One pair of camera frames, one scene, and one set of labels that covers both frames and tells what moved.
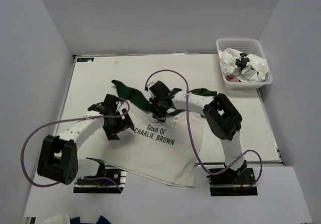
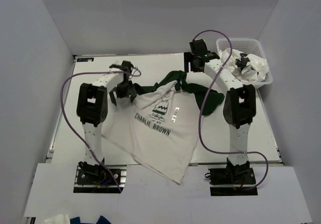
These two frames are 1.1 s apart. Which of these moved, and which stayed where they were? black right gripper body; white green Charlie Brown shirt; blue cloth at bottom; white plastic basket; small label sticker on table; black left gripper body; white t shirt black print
Moved: black left gripper body; white green Charlie Brown shirt; black right gripper body
Stayed: white t shirt black print; blue cloth at bottom; white plastic basket; small label sticker on table
